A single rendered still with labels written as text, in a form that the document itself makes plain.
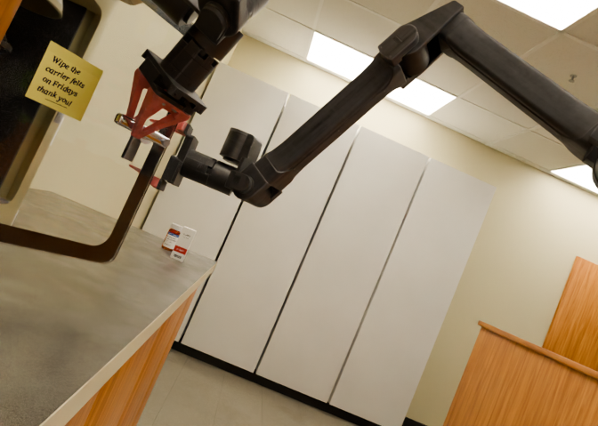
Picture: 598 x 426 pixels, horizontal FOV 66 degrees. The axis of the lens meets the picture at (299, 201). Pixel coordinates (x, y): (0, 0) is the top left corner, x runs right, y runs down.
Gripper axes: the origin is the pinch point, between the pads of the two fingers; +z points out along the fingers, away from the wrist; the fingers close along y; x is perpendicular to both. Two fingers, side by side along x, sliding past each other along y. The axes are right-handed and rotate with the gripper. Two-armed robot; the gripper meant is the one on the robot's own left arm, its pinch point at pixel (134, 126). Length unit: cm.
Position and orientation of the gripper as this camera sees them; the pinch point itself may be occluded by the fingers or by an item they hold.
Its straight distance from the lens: 69.3
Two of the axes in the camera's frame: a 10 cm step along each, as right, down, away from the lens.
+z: -6.9, 7.0, 1.7
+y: 5.3, 6.5, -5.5
